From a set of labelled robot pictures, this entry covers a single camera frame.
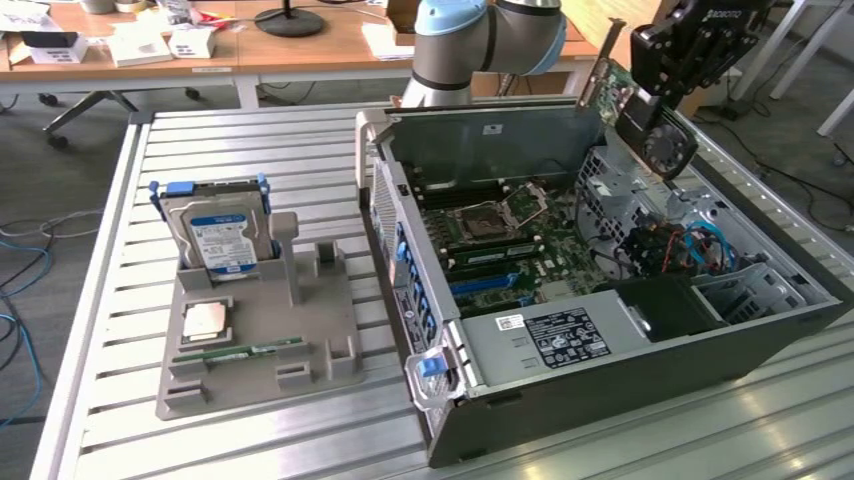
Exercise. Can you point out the CPU socket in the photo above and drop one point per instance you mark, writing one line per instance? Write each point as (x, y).
(482, 222)

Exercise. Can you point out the open black PC case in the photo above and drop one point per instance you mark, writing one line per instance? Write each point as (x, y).
(601, 400)

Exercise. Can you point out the silver CPU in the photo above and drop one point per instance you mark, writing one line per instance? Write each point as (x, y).
(205, 321)

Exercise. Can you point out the graphics card with black fan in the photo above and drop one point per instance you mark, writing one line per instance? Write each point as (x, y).
(668, 145)

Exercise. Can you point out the black round lamp base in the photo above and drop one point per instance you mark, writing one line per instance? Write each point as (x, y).
(290, 24)

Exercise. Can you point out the perforated metal drive cage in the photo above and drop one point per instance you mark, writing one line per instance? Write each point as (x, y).
(614, 200)

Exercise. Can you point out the hard disk in blue carrier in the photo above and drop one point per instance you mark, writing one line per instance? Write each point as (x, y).
(217, 235)

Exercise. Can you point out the blue case latch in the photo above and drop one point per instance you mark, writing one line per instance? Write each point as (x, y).
(430, 369)

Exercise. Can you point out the white box with black lid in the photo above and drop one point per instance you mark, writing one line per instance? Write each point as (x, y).
(57, 50)

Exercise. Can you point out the blue expansion slot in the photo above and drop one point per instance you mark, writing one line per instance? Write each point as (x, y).
(484, 285)

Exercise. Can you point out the black plastic air duct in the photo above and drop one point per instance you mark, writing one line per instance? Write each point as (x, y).
(668, 310)

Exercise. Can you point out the white papers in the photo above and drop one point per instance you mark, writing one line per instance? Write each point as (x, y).
(390, 45)

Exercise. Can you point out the grey power supply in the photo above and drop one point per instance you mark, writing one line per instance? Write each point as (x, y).
(521, 345)

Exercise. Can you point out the grey cup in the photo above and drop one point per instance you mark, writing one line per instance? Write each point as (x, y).
(98, 6)

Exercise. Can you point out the white box with red button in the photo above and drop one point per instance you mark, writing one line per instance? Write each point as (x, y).
(727, 87)

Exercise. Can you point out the metal disk bay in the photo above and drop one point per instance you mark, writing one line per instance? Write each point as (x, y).
(748, 295)

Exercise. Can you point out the flat white box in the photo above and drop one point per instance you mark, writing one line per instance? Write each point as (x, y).
(141, 47)

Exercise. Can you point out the metal socket cover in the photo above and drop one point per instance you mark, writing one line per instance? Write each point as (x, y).
(530, 202)

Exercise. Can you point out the small white labelled box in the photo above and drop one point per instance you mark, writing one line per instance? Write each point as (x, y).
(194, 44)

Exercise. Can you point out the white table frame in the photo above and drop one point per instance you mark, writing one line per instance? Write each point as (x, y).
(788, 55)

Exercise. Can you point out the brown cardboard box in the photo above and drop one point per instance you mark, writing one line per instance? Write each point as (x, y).
(401, 15)

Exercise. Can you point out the grey parts rack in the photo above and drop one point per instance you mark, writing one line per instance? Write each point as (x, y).
(268, 320)

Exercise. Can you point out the green RAM stick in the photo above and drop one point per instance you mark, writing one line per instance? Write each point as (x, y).
(234, 352)
(494, 254)

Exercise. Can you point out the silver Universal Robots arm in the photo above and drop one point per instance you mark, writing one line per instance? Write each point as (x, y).
(468, 45)

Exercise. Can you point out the wooden desk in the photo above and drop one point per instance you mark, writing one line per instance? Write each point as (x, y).
(101, 72)
(301, 52)

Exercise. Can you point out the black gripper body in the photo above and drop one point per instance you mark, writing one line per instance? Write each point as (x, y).
(728, 15)

